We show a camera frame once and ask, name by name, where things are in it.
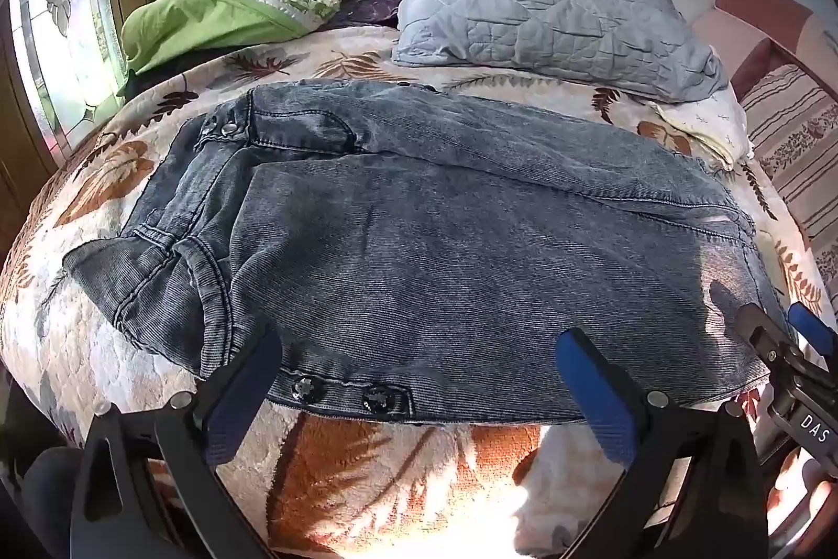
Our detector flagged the grey denim pants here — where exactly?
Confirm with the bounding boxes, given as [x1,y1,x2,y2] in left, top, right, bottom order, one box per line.
[63,80,787,425]

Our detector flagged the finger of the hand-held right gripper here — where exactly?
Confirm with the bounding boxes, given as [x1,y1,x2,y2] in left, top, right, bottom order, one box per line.
[733,303,796,383]
[787,302,838,364]

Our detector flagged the dark purple cloth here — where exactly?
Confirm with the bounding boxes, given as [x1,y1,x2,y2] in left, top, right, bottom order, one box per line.
[330,0,403,29]

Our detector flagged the grey quilted pillow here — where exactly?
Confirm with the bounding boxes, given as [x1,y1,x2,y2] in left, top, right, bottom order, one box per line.
[391,0,731,105]

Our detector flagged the stained glass window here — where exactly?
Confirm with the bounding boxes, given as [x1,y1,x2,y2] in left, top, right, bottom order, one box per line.
[9,0,132,154]

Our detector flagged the pink brown cushion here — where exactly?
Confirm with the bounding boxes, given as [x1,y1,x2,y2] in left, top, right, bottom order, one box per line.
[690,0,816,95]

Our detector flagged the striped floral cushion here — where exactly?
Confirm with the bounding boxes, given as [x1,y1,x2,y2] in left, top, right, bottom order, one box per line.
[740,64,838,246]

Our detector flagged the leaf print fleece blanket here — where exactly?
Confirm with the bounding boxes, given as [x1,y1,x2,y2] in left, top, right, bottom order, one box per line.
[0,25,838,559]

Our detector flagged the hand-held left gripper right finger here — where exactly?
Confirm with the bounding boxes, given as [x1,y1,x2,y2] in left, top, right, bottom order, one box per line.
[554,327,768,559]

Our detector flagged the cream folded cloth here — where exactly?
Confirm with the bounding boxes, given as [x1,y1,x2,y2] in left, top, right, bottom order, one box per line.
[655,87,751,170]

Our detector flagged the plain green pillow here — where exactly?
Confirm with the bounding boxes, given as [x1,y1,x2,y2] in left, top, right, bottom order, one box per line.
[118,0,315,75]

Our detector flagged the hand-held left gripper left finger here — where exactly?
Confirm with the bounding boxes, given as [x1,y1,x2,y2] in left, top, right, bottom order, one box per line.
[69,323,284,559]

